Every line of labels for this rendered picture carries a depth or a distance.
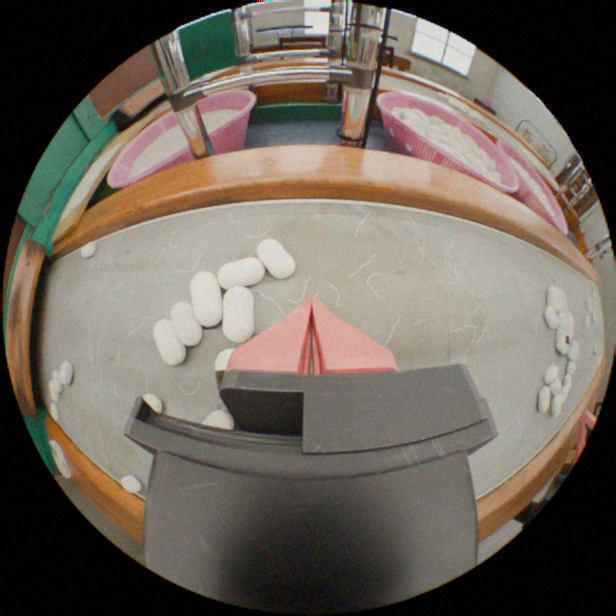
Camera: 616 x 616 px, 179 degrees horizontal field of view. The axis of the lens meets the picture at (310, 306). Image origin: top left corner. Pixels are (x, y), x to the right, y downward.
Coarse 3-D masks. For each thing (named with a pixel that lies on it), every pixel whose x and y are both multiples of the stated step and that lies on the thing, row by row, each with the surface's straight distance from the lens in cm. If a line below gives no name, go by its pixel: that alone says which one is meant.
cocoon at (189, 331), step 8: (176, 304) 16; (184, 304) 16; (176, 312) 15; (184, 312) 15; (192, 312) 16; (176, 320) 15; (184, 320) 15; (192, 320) 15; (176, 328) 15; (184, 328) 15; (192, 328) 15; (200, 328) 15; (184, 336) 15; (192, 336) 15; (200, 336) 15; (192, 344) 15
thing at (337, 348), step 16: (320, 304) 11; (320, 320) 8; (336, 320) 8; (320, 336) 7; (336, 336) 7; (352, 336) 7; (320, 352) 7; (336, 352) 6; (352, 352) 6; (368, 352) 6; (384, 352) 6; (320, 368) 7; (336, 368) 5; (352, 368) 5; (368, 368) 6; (384, 368) 6
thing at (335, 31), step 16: (336, 0) 44; (240, 16) 45; (256, 16) 45; (336, 16) 43; (240, 32) 44; (336, 32) 43; (240, 48) 44; (336, 48) 43; (240, 64) 45; (336, 64) 43; (256, 96) 47; (336, 96) 46; (256, 112) 47; (272, 112) 47; (288, 112) 46; (304, 112) 46; (320, 112) 46; (336, 112) 47
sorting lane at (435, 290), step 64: (64, 256) 48; (128, 256) 25; (192, 256) 19; (256, 256) 16; (320, 256) 16; (384, 256) 17; (448, 256) 20; (512, 256) 29; (64, 320) 38; (128, 320) 22; (256, 320) 15; (384, 320) 15; (448, 320) 18; (512, 320) 24; (576, 320) 53; (128, 384) 21; (192, 384) 17; (512, 384) 24; (576, 384) 54; (128, 448) 25; (512, 448) 29
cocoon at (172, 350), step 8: (160, 320) 17; (168, 320) 16; (160, 328) 16; (168, 328) 16; (160, 336) 16; (168, 336) 16; (176, 336) 16; (160, 344) 16; (168, 344) 15; (176, 344) 15; (160, 352) 16; (168, 352) 15; (176, 352) 15; (184, 352) 16; (168, 360) 16; (176, 360) 16
